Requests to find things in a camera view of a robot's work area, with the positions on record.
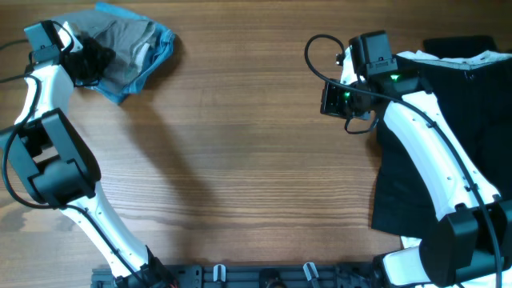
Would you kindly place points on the white garment under pile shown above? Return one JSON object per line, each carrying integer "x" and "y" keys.
{"x": 461, "y": 63}

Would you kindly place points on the black garment at back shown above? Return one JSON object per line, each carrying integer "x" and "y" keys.
{"x": 460, "y": 46}

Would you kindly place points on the black shorts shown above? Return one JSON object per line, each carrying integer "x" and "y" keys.
{"x": 476, "y": 104}

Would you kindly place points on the grey khaki shorts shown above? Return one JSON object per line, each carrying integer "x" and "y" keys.
{"x": 129, "y": 38}

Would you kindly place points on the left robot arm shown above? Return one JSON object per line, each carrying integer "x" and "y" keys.
{"x": 46, "y": 165}

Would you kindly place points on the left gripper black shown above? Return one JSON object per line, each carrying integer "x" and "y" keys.
{"x": 103, "y": 59}

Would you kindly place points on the folded blue denim shorts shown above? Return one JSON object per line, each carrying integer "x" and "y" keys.
{"x": 161, "y": 51}

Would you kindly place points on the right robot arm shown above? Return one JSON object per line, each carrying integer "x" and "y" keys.
{"x": 470, "y": 242}

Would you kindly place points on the right white rail clip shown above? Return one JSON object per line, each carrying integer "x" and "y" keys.
{"x": 310, "y": 271}

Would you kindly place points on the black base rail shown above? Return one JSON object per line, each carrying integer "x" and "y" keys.
{"x": 341, "y": 275}

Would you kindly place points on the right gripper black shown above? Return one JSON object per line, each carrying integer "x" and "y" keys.
{"x": 330, "y": 104}

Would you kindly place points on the left white rail clip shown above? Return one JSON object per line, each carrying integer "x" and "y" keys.
{"x": 219, "y": 273}

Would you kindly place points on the white rail clip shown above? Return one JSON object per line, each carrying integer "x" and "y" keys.
{"x": 310, "y": 271}
{"x": 219, "y": 273}

